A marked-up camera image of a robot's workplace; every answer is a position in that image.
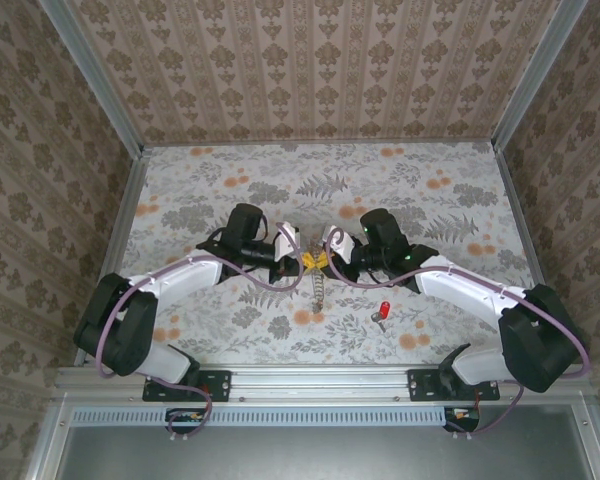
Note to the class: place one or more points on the red key tag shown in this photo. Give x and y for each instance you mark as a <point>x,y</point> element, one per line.
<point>385,309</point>

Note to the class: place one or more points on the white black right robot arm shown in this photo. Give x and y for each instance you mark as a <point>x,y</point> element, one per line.
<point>460,290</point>

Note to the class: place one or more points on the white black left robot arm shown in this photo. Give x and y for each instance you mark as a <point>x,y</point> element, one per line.
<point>180,277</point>

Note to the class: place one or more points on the grey metal panel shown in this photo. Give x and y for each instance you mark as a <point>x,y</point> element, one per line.
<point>305,455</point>

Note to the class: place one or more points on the long aluminium mounting rail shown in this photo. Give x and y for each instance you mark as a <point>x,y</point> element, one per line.
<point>320,380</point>

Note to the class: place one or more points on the aluminium table side rail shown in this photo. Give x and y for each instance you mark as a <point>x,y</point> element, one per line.
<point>130,210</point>
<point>515,200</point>

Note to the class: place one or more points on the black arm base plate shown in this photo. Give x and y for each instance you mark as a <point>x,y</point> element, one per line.
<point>220,385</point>
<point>420,387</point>

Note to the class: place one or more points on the aluminium frame post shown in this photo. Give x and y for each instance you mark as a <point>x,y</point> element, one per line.
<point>95,75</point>
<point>530,75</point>

